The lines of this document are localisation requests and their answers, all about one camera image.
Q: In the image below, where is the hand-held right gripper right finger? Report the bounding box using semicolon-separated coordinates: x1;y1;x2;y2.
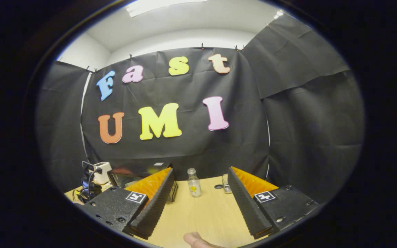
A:
227;166;319;240

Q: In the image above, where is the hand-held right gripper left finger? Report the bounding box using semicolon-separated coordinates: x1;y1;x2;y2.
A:
81;167;176;240

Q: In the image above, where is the black electric oven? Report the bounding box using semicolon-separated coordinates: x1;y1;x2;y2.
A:
107;163;179;203

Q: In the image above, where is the white toaster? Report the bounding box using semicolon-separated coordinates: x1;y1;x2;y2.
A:
93;162;112;185

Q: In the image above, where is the clear glass bottle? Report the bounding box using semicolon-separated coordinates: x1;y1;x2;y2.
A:
187;168;202;198

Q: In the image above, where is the large ceiling light panel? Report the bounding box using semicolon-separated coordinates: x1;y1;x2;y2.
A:
125;0;207;18

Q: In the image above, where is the wire mesh holder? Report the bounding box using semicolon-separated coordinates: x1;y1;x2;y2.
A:
222;173;233;194

